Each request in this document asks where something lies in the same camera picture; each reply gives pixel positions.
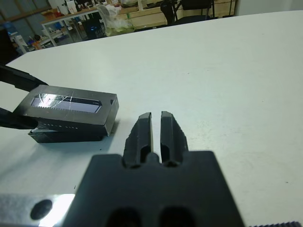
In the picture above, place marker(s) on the white-framed cluttered desk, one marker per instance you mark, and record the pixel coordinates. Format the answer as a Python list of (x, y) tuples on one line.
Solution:
[(59, 21)]

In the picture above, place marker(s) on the white plastic bag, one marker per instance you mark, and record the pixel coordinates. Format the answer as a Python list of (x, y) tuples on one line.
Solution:
[(118, 21)]

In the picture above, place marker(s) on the black box lid with window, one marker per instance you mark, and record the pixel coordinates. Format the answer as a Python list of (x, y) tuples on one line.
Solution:
[(71, 118)]

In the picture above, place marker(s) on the white round fan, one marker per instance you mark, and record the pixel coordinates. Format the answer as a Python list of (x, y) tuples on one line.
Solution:
[(103, 11)]

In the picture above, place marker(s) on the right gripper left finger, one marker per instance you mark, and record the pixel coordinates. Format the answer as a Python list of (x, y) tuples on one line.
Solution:
[(139, 139)]

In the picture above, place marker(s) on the black flat panel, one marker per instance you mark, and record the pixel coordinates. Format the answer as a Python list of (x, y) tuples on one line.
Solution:
[(7, 47)]

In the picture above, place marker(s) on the black computer tower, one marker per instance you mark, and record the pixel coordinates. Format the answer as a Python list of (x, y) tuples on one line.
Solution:
[(93, 29)]

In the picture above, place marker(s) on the light wooden shelving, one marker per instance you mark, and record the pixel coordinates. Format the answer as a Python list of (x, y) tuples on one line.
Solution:
[(225, 9)]

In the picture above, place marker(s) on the black office chair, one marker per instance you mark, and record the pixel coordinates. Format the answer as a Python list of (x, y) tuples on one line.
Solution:
[(169, 11)]

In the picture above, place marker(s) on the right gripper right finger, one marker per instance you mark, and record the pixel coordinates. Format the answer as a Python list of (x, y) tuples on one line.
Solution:
[(171, 137)]

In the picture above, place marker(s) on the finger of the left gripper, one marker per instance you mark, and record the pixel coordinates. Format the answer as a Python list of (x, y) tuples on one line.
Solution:
[(16, 120), (21, 78)]

